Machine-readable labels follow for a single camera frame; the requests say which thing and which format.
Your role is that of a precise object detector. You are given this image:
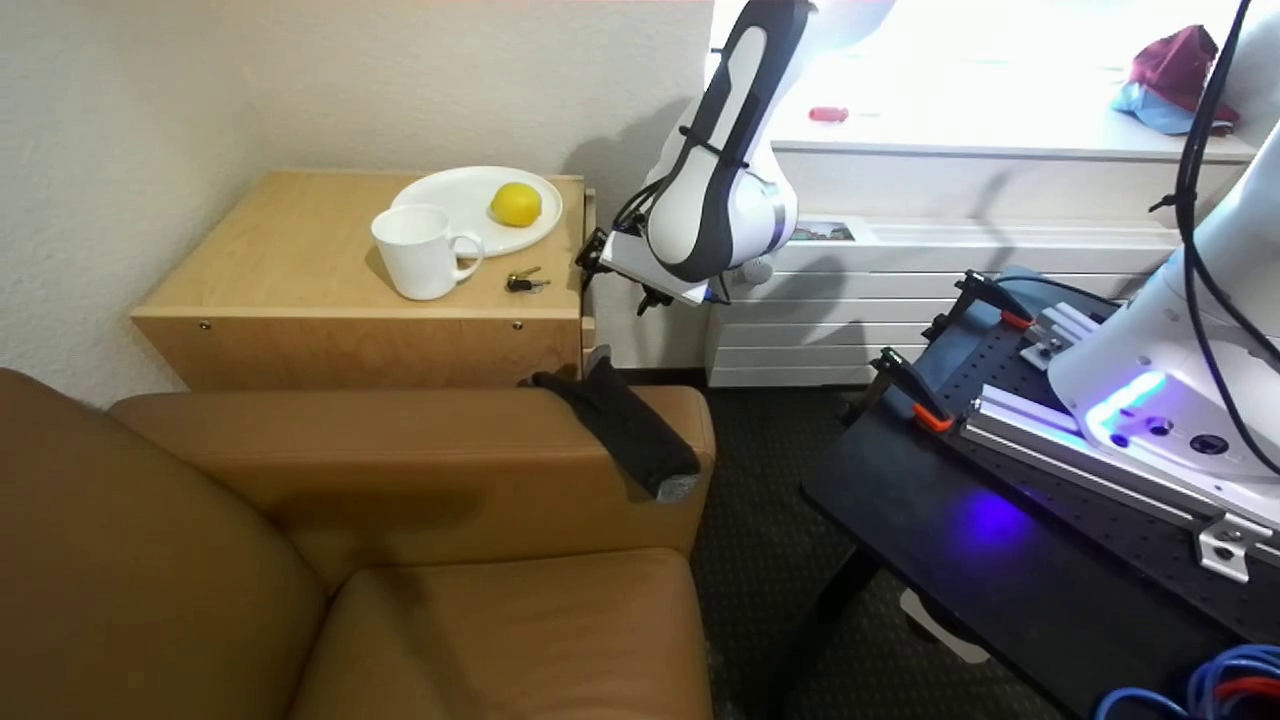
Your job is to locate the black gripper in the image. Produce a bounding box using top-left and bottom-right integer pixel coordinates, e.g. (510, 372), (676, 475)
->
(576, 227), (672, 317)

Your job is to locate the yellow lemon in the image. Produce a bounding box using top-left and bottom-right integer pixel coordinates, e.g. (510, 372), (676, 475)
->
(489, 181), (548, 233)

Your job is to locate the white oval plate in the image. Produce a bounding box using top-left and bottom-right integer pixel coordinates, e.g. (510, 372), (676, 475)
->
(386, 160), (569, 259)

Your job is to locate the white ceramic mug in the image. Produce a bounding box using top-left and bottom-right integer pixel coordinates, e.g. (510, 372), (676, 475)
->
(367, 202), (489, 304)

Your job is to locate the black cloth strip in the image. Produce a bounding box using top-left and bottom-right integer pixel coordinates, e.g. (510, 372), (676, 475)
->
(528, 350), (709, 507)

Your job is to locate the printed label sticker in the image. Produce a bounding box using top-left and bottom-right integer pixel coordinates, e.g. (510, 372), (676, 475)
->
(794, 217), (861, 249)

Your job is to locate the light wooden nightstand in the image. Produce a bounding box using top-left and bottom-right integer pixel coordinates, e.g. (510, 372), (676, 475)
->
(128, 166), (598, 397)

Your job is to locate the white ribbed heater unit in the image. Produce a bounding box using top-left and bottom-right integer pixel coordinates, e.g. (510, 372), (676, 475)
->
(701, 213), (1213, 394)

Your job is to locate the brown leather armchair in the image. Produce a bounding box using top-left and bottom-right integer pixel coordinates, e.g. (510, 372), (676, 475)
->
(0, 365), (721, 720)

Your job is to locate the orange black bar clamp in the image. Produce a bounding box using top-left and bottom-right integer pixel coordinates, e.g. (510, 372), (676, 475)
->
(871, 350), (959, 442)
(953, 267), (1041, 341)

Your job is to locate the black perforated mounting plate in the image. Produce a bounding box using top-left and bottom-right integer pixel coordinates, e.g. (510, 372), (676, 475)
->
(925, 275), (1280, 648)

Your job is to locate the white windowsill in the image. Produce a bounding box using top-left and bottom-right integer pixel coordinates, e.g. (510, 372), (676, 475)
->
(762, 0), (1280, 169)

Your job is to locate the black table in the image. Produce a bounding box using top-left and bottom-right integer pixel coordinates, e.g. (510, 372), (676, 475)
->
(778, 273), (1280, 720)

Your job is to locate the light blue cloth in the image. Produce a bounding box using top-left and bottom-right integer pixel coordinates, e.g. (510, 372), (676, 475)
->
(1113, 75), (1245, 140)

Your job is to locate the maroon cap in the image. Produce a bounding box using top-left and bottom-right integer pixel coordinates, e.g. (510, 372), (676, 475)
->
(1122, 19), (1247, 118)

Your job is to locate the short aluminium rail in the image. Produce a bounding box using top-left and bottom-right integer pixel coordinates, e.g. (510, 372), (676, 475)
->
(1021, 301), (1098, 375)

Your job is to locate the long aluminium rail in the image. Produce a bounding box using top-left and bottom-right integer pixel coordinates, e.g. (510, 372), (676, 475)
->
(954, 379), (1280, 542)

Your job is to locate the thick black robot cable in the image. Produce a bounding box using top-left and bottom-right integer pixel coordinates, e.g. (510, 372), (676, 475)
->
(1147, 0), (1280, 481)

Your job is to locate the silver end bracket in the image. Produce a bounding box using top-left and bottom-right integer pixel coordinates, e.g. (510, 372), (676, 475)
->
(1190, 517), (1269, 589)

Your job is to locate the blue cable coil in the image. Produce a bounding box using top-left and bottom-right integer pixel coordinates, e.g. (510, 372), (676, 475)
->
(1092, 639), (1280, 720)

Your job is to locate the red cable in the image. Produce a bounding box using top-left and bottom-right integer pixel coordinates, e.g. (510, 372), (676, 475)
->
(1206, 674), (1280, 713)

